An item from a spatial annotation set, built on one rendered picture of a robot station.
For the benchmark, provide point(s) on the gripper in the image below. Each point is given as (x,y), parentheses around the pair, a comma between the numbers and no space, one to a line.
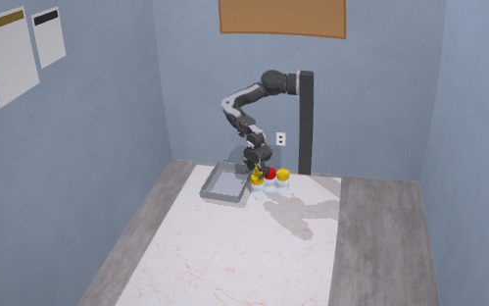
(251,156)

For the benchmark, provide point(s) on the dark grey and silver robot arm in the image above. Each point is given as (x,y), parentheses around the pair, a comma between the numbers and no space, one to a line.
(272,82)

